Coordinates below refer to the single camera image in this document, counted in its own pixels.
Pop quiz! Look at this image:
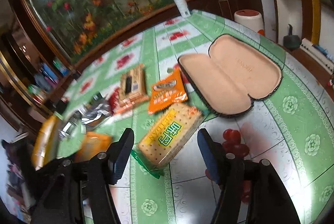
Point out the Weidan cracker pack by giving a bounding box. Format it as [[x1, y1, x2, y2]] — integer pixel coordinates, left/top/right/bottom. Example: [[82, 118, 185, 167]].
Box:
[[131, 103, 204, 179]]

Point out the orange sunflower seed packet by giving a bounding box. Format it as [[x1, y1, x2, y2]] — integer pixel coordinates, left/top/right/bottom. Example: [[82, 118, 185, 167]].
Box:
[[148, 68, 188, 114]]

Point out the orange yellow cracker box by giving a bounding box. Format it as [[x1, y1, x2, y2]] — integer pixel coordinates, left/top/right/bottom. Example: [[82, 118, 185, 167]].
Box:
[[74, 131, 113, 163]]

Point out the yellow white storage box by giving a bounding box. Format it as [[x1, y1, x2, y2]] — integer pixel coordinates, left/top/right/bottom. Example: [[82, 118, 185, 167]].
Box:
[[31, 115, 62, 170]]

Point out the silver foil snack bag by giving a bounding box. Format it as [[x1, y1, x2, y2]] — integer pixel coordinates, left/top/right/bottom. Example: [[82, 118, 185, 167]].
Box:
[[59, 110, 86, 140]]

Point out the crumpled silver foil bag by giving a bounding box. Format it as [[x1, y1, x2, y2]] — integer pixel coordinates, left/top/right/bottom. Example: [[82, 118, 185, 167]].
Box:
[[81, 99, 113, 128]]

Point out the blue bottle on shelf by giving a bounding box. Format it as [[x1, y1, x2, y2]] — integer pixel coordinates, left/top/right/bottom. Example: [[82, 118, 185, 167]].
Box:
[[42, 63, 59, 83]]

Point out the brown patterned biscuit pack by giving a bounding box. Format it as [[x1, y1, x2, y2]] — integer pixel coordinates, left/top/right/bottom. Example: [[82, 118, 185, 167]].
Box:
[[115, 64, 149, 114]]

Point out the open beige glasses case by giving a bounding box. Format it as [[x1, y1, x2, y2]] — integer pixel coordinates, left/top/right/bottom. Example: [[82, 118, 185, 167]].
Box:
[[178, 35, 282, 118]]

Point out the dark green kettle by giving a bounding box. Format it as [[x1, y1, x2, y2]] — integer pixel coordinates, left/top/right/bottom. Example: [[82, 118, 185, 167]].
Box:
[[283, 24, 302, 51]]

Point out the white red stool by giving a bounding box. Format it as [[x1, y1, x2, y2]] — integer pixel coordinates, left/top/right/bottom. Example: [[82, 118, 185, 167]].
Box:
[[234, 10, 265, 36]]

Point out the white spray bottle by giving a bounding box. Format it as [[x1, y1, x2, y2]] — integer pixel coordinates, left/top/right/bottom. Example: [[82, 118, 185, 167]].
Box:
[[173, 0, 191, 18]]

